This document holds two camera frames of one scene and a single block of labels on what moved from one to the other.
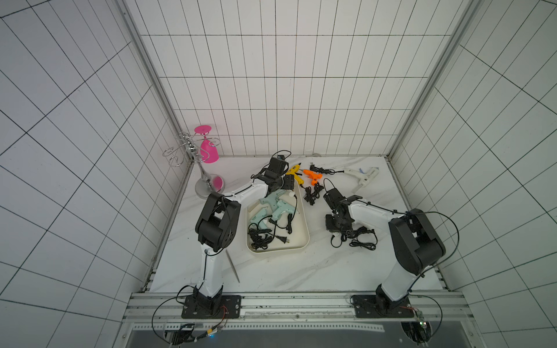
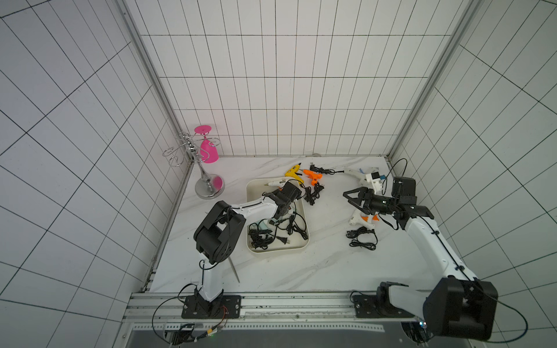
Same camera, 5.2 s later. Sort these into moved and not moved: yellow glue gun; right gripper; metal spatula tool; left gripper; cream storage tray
Moved: right gripper; left gripper
Not moved: metal spatula tool; yellow glue gun; cream storage tray
